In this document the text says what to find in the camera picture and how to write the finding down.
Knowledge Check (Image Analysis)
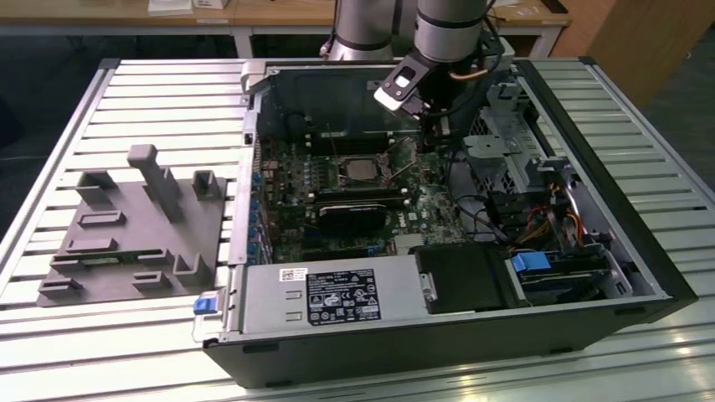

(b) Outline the wooden cabinet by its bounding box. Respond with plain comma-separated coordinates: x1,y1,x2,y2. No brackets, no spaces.
549,0,715,108

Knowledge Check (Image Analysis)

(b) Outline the orange flat cable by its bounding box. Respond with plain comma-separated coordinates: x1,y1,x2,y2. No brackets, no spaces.
562,211,588,248

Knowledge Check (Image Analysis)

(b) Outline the CPU socket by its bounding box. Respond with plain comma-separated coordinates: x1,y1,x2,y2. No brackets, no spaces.
333,152,392,188

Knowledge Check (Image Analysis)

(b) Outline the hard disk in blue carrier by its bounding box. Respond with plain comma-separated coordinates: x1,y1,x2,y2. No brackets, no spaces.
508,250,613,301

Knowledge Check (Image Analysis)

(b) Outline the metal socket cover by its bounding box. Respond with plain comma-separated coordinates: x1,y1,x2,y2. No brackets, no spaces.
377,140,418,178

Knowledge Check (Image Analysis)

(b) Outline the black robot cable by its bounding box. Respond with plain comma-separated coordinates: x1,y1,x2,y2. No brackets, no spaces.
445,16,506,122

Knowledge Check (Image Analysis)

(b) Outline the silver CPU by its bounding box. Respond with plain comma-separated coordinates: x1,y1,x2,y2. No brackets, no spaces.
341,157,377,180

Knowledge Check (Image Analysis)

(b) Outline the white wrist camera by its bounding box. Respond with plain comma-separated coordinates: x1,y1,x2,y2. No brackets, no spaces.
372,53,436,123

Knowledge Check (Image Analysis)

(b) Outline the silver chipset heatsink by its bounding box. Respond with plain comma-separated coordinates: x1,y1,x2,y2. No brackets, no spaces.
392,233,429,254

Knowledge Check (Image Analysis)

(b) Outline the grey parts rack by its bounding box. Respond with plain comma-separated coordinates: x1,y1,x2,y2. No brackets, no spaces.
33,143,229,309

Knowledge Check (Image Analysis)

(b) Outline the wooden desk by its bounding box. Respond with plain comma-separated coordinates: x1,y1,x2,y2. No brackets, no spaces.
0,0,573,59

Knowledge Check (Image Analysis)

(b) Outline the metal drive cage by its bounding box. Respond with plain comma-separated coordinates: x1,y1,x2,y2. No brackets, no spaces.
460,82,565,196

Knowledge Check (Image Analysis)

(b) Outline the blue case latch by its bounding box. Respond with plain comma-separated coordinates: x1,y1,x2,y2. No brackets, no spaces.
190,291,220,316

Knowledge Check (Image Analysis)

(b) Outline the black PC case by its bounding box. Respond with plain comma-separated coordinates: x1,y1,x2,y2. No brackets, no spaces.
192,56,698,389

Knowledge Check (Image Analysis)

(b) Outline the yellow wire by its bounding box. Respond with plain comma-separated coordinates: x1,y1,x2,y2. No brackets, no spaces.
516,219,553,246

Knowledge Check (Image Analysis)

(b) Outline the black drive bay box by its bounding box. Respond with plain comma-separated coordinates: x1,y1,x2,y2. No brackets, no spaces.
409,244,518,315

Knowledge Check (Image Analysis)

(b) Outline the silver power supply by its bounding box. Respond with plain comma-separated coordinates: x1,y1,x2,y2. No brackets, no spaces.
233,261,429,336

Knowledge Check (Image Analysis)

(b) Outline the green motherboard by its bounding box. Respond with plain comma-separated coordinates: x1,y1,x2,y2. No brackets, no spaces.
258,133,468,265

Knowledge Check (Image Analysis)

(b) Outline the plain white box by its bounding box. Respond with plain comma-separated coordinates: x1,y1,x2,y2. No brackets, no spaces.
146,0,196,17

